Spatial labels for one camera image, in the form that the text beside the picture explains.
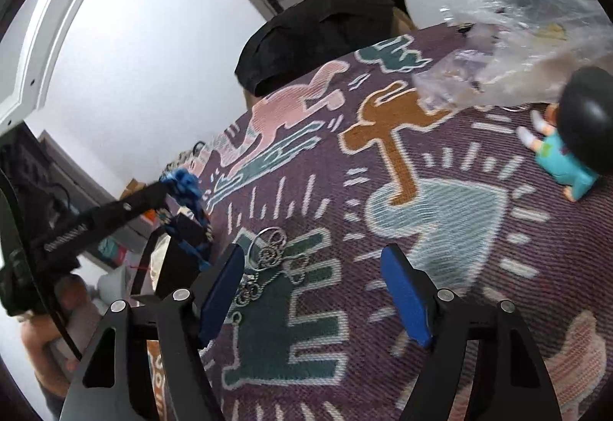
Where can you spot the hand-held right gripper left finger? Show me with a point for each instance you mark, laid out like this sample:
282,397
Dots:
220,296

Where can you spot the clear plastic bag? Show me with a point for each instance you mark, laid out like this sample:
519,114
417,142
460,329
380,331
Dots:
517,42

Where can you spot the person's left forearm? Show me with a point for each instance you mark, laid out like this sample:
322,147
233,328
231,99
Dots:
43,368

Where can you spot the black-haired doll figure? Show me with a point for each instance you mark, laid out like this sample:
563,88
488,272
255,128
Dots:
574,148

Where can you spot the person's left hand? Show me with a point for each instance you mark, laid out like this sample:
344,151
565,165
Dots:
84,315

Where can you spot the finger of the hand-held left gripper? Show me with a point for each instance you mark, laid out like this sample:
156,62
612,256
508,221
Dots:
96,224

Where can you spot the black jewelry box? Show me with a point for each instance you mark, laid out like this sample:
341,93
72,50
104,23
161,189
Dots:
184,253

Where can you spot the printed purple blanket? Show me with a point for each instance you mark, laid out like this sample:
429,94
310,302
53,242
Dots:
431,219

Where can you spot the black shoe rack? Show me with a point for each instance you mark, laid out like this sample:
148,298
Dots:
184,160

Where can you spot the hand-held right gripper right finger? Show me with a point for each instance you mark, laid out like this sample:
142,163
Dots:
407,296

